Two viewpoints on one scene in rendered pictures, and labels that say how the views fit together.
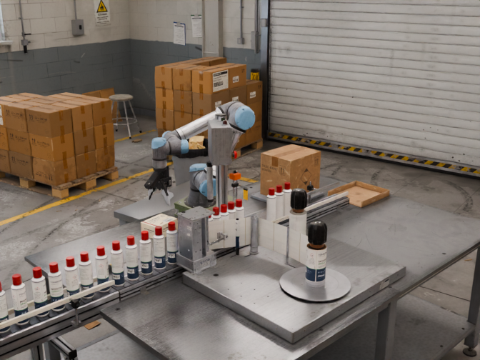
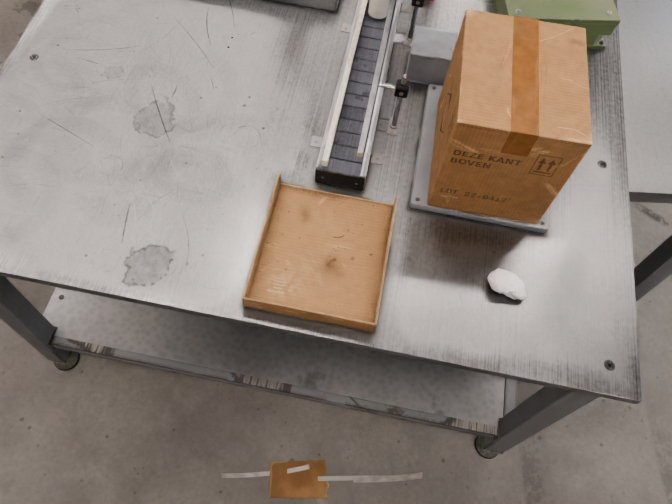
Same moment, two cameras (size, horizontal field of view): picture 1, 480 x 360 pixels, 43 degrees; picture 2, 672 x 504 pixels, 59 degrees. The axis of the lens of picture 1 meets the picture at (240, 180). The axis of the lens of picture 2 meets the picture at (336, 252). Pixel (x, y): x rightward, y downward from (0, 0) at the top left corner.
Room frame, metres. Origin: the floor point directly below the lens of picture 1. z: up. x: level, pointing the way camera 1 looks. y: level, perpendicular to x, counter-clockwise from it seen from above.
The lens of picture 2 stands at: (4.04, -1.12, 1.91)
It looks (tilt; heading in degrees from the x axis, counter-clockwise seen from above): 61 degrees down; 138
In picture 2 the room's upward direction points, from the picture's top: 7 degrees clockwise
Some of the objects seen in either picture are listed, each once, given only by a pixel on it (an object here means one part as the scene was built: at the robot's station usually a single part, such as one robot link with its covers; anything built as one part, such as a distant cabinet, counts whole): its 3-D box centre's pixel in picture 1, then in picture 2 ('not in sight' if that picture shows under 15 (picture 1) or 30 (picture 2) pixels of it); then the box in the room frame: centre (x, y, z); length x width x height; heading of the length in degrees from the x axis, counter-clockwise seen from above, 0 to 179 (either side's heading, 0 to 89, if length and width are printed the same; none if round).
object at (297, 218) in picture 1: (298, 218); not in sight; (2.75, -0.29, 1.03); 0.09 x 0.09 x 0.30
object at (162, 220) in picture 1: (159, 226); not in sight; (3.01, 0.44, 0.87); 0.16 x 0.12 x 0.07; 144
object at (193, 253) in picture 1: (195, 238); not in sight; (2.54, 0.20, 1.01); 0.14 x 0.13 x 0.26; 134
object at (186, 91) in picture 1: (210, 109); not in sight; (7.35, 0.36, 0.57); 1.20 x 0.85 x 1.14; 146
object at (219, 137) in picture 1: (219, 141); not in sight; (2.88, 0.10, 1.38); 0.17 x 0.10 x 0.19; 9
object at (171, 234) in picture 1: (172, 243); not in sight; (2.56, 0.31, 0.98); 0.05 x 0.05 x 0.20
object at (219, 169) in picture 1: (221, 177); not in sight; (2.97, 0.10, 1.16); 0.04 x 0.04 x 0.67; 44
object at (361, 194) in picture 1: (358, 193); (323, 248); (3.59, -0.75, 0.85); 0.30 x 0.26 x 0.04; 134
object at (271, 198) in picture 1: (271, 206); not in sight; (3.02, -0.17, 0.98); 0.05 x 0.05 x 0.20
